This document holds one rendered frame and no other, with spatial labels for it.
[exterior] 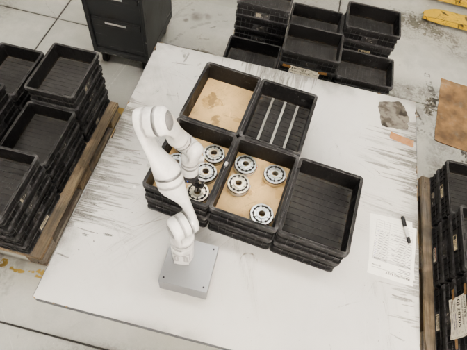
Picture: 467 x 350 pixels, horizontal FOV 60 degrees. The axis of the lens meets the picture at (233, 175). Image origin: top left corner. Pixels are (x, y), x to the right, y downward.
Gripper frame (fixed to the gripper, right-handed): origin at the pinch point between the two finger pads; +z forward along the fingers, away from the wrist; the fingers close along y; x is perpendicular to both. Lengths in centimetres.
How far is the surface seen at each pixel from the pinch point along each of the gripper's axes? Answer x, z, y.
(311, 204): 8, 5, 55
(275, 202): 4.7, 4.9, 38.5
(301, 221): -2, 5, 51
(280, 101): 65, 5, 32
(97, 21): 140, 47, -105
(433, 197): 69, 68, 148
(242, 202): 1.0, 4.9, 23.9
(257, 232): -12.0, 3.7, 32.9
